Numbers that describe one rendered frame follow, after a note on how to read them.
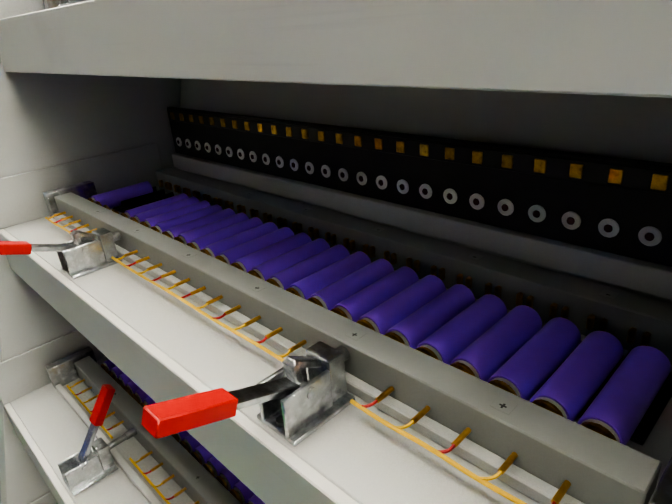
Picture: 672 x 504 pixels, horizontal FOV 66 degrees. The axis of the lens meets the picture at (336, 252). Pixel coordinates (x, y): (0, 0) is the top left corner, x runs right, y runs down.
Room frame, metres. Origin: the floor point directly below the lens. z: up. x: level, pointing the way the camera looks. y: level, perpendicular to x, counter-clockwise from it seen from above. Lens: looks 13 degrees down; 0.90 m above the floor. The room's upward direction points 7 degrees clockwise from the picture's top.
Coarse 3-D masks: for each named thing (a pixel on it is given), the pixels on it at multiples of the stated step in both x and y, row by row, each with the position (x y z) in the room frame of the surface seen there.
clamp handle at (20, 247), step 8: (72, 232) 0.40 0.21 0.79; (80, 240) 0.40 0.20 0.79; (0, 248) 0.35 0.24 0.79; (8, 248) 0.36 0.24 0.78; (16, 248) 0.36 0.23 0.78; (24, 248) 0.36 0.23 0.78; (32, 248) 0.37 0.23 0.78; (40, 248) 0.37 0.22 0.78; (48, 248) 0.38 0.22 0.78; (56, 248) 0.38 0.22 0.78; (64, 248) 0.39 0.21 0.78
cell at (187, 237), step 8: (232, 216) 0.44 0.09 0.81; (240, 216) 0.45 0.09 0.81; (208, 224) 0.43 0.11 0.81; (216, 224) 0.43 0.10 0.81; (224, 224) 0.43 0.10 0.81; (232, 224) 0.44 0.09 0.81; (192, 232) 0.41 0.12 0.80; (200, 232) 0.42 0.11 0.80; (208, 232) 0.42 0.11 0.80; (184, 240) 0.41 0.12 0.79
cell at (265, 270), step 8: (320, 240) 0.38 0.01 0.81; (296, 248) 0.37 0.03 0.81; (304, 248) 0.37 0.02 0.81; (312, 248) 0.37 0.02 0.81; (320, 248) 0.37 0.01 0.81; (328, 248) 0.38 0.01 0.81; (280, 256) 0.35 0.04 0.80; (288, 256) 0.35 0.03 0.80; (296, 256) 0.36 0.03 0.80; (304, 256) 0.36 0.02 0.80; (264, 264) 0.34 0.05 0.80; (272, 264) 0.34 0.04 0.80; (280, 264) 0.35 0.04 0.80; (288, 264) 0.35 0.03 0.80; (264, 272) 0.34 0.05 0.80; (272, 272) 0.34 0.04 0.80; (264, 280) 0.34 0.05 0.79
